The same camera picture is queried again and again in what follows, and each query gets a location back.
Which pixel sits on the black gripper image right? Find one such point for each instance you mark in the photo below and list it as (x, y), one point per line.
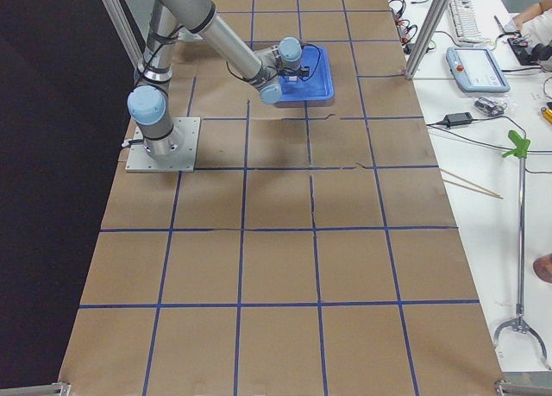
(293, 72)

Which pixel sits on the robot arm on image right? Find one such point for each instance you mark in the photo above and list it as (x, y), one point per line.
(262, 69)

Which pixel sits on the blue plastic tray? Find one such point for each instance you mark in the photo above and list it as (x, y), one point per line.
(318, 90)

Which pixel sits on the person hand at desk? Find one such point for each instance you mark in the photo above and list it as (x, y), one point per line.
(519, 20)

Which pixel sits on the black power adapter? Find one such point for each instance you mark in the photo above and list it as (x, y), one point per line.
(457, 119)

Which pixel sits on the teach pendant tablet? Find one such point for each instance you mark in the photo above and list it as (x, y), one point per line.
(476, 70)

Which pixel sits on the white keyboard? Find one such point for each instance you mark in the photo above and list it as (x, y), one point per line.
(463, 18)

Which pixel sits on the wooden chopstick pair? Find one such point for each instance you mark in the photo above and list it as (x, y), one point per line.
(457, 180)

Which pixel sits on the aluminium frame post right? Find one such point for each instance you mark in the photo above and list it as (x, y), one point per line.
(424, 36)

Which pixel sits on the aluminium frame post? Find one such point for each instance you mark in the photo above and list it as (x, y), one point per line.
(128, 31)
(424, 36)

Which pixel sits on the grey base plate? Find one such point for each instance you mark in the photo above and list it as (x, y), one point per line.
(174, 153)

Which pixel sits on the green handled reacher grabber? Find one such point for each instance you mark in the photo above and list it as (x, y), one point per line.
(518, 324)

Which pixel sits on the yellow handled tool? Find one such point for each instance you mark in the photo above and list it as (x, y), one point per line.
(546, 112)

